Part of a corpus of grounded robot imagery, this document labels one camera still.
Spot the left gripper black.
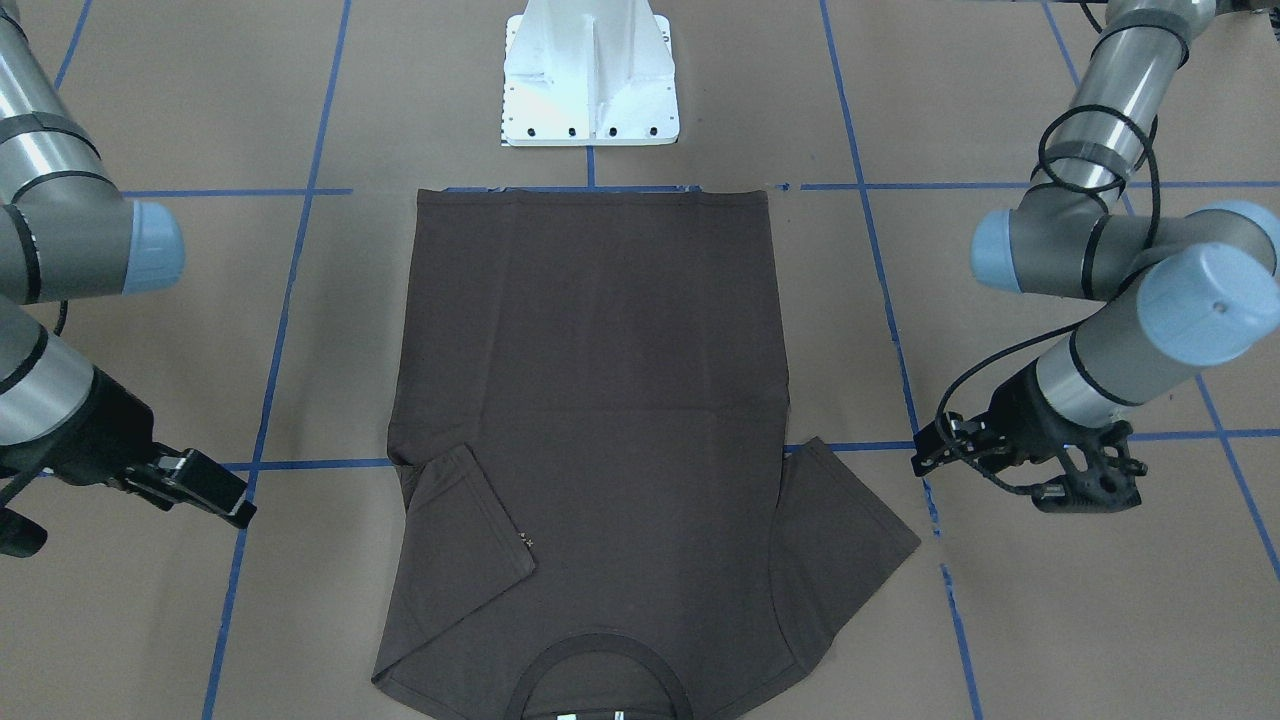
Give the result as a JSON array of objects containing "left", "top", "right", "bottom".
[{"left": 910, "top": 363, "right": 1076, "bottom": 478}]

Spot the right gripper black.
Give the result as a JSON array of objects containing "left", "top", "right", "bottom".
[{"left": 20, "top": 369, "right": 257, "bottom": 529}]

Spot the brown t-shirt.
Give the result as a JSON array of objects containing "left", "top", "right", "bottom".
[{"left": 371, "top": 190, "right": 920, "bottom": 719}]

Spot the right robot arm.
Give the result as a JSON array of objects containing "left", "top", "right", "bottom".
[{"left": 1, "top": 1, "right": 255, "bottom": 529}]

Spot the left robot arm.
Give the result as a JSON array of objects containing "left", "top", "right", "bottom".
[{"left": 911, "top": 1, "right": 1277, "bottom": 495}]

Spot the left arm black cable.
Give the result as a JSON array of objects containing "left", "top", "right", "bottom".
[{"left": 934, "top": 100, "right": 1161, "bottom": 496}]

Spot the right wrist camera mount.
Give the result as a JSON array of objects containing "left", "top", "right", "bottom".
[{"left": 1, "top": 509, "right": 49, "bottom": 559}]

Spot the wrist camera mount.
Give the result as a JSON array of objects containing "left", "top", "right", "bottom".
[
  {"left": 1, "top": 509, "right": 49, "bottom": 559},
  {"left": 1030, "top": 420, "right": 1148, "bottom": 514}
]

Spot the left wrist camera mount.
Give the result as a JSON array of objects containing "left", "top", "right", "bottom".
[{"left": 1030, "top": 420, "right": 1148, "bottom": 514}]

